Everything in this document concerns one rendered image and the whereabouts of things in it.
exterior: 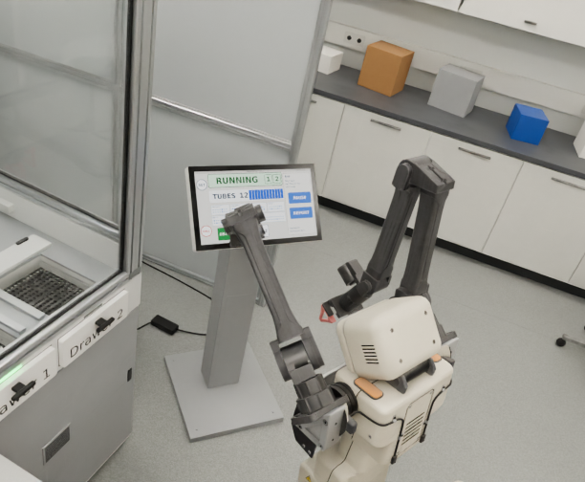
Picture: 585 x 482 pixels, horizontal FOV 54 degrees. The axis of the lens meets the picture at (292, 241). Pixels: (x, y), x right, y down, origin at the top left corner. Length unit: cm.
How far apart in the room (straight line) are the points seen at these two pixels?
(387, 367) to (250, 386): 163
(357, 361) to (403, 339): 12
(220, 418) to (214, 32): 178
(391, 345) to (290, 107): 168
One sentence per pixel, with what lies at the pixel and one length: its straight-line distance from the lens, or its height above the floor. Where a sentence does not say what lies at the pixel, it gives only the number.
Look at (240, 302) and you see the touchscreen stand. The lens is 249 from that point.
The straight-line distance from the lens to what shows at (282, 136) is 283.
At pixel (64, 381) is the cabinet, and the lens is 195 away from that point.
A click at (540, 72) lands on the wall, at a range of 460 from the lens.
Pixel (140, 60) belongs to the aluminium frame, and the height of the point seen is 168.
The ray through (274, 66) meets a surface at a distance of 275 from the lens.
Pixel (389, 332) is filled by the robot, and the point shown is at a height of 137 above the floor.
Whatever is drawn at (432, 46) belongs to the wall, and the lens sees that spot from 459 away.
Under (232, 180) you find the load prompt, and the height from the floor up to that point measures 116.
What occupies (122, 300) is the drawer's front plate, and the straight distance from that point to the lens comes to 195.
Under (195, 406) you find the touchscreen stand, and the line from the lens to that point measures 278.
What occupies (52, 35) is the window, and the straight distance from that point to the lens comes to 138.
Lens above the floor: 220
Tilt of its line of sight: 34 degrees down
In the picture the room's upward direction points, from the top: 13 degrees clockwise
